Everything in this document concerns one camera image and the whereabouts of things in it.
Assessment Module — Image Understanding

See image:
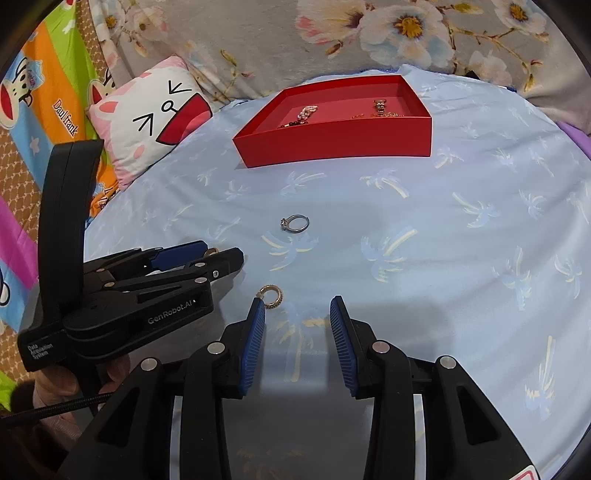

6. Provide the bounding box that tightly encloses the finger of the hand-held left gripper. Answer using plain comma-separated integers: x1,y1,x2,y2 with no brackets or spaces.
83,240,208,278
88,247,245,298

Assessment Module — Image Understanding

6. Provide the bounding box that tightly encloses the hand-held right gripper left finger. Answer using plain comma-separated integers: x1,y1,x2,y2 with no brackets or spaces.
69,298,267,480

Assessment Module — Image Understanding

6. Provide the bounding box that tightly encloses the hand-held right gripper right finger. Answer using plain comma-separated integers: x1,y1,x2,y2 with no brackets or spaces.
329,295,532,480

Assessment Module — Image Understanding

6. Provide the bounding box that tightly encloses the red cardboard box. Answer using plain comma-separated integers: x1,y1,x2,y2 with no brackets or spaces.
232,74,433,168

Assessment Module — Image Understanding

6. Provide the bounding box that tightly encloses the person's left hand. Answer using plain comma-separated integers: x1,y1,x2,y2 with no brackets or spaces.
34,356,133,407

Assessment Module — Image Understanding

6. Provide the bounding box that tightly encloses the light blue palm-print sheet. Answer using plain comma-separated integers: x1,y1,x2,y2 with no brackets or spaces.
83,65,591,480

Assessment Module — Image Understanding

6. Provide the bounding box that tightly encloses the pink white cat pillow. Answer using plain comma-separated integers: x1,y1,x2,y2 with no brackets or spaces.
88,56,214,191

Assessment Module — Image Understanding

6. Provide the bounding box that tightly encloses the grey floral blanket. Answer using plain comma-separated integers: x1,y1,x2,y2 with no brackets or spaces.
90,0,591,134

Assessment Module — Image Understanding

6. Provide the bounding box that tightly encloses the purple cloth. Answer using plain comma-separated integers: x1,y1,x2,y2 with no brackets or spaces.
556,120,591,161

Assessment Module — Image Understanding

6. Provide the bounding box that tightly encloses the silver gemstone ring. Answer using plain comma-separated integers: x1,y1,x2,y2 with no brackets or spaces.
280,213,310,234

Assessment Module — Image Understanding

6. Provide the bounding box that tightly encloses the black braided cable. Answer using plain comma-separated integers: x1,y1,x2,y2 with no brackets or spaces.
0,391,108,422

